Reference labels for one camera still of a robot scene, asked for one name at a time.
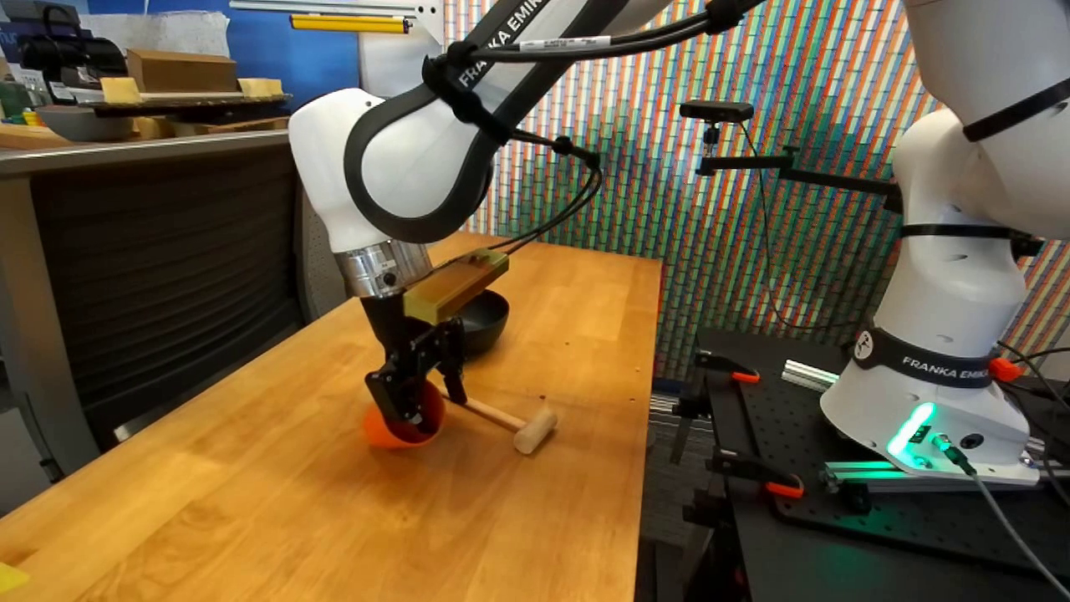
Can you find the black bowl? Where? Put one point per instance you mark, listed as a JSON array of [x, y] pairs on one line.
[[482, 324]]

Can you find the yellow bar on wall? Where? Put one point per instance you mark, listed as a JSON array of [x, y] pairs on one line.
[[350, 26]]

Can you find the yellow wrist camera block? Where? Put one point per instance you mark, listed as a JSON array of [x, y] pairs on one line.
[[451, 287]]

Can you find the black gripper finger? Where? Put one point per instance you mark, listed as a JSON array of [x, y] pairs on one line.
[[396, 392], [451, 367]]

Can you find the orange plastic cup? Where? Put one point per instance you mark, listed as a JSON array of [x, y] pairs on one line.
[[406, 436]]

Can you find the orange black clamp lower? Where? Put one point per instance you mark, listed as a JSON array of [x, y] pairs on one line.
[[752, 471]]

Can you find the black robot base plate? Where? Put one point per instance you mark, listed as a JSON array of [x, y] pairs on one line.
[[844, 548]]

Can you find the wooden box on shelf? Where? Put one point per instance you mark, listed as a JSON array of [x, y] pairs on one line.
[[163, 70]]

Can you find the grey cabinet with dark panel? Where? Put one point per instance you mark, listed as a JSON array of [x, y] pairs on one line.
[[143, 271]]

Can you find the blue board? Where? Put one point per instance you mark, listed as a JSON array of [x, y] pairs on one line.
[[263, 46]]

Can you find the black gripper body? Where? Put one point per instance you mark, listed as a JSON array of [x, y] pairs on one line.
[[406, 340]]

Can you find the orange black clamp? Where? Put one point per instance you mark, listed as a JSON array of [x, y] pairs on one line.
[[732, 369], [752, 471]]

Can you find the black camera on stand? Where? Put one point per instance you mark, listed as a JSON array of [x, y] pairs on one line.
[[784, 164]]

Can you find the wooden mallet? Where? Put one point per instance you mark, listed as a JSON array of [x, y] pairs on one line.
[[527, 433]]

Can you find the orange black clamp upper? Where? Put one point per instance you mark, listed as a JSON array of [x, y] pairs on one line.
[[732, 369]]

